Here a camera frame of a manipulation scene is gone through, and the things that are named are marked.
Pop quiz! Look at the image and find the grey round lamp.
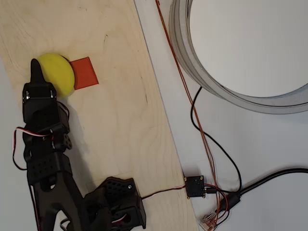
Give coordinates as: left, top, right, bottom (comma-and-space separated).
169, 0, 308, 115

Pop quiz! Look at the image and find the thin black lamp cable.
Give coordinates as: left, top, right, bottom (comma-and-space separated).
191, 86, 242, 193

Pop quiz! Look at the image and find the red white black servo cable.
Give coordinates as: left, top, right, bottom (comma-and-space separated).
12, 127, 55, 170
141, 184, 187, 200

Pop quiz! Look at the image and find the clear wire connector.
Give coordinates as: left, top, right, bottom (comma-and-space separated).
198, 213, 218, 231

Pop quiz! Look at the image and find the thick black power cable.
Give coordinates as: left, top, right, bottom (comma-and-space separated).
221, 167, 308, 212

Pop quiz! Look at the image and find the red square plate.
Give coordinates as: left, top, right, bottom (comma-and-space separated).
69, 57, 99, 90

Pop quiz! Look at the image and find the light plywood board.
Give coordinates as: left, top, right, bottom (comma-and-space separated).
0, 0, 200, 231

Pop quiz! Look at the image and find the thin orange wire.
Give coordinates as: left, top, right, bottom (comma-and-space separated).
155, 0, 224, 224
156, 0, 229, 224

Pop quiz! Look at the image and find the yellow round sponge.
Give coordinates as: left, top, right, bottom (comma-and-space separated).
37, 52, 76, 99

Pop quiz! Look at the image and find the black motor controller board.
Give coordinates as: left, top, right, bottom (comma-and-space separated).
184, 176, 206, 199

